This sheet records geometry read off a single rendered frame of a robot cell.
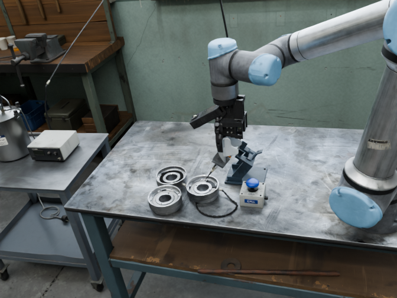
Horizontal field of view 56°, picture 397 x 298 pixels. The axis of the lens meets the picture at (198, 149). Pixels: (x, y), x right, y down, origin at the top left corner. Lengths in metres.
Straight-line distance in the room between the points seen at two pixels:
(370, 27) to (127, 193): 0.86
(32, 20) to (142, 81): 0.91
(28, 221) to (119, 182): 1.07
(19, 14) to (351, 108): 2.49
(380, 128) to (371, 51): 1.86
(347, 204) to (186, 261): 0.65
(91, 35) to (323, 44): 2.19
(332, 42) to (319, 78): 1.77
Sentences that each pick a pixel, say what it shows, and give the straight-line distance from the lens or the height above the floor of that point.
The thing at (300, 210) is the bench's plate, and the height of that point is 0.80.
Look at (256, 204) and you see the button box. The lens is 1.15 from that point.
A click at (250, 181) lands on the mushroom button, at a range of 1.13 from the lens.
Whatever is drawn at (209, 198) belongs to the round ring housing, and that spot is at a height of 0.82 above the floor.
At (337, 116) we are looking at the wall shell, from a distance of 2.83.
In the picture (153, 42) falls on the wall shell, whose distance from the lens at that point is 2.85.
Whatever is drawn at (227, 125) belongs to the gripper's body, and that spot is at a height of 1.06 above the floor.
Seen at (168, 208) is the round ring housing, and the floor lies 0.83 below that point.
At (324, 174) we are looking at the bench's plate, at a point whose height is 0.80.
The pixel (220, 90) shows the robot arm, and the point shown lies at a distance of 1.00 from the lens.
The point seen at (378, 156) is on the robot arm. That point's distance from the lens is 0.85.
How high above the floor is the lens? 1.57
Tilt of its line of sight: 32 degrees down
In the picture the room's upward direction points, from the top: 7 degrees counter-clockwise
